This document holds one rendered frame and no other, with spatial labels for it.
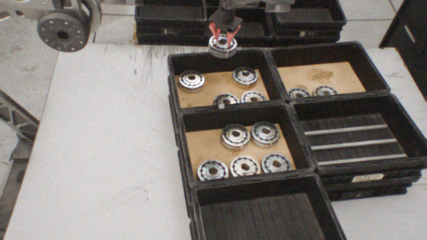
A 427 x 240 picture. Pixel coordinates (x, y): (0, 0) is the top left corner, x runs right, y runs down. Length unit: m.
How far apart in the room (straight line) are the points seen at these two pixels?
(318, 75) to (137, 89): 0.77
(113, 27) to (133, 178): 1.94
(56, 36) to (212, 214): 0.73
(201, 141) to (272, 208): 0.34
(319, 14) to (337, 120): 1.24
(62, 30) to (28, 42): 1.86
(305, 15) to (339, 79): 0.99
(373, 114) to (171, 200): 0.84
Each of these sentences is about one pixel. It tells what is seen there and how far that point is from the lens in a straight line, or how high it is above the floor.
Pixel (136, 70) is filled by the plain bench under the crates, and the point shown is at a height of 0.70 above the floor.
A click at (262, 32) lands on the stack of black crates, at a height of 0.38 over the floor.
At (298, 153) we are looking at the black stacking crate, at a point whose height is 0.89.
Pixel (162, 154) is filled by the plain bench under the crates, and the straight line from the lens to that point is 1.59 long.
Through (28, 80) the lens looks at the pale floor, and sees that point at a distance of 2.98.
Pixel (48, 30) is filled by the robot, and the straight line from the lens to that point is 1.41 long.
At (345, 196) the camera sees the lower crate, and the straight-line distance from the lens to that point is 1.58.
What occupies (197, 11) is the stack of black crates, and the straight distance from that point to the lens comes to 2.64.
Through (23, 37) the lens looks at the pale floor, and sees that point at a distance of 3.30.
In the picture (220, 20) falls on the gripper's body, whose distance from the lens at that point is 1.46.
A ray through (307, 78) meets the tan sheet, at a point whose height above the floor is 0.83.
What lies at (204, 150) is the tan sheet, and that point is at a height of 0.83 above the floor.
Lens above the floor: 1.99
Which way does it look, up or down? 49 degrees down
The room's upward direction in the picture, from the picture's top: 7 degrees clockwise
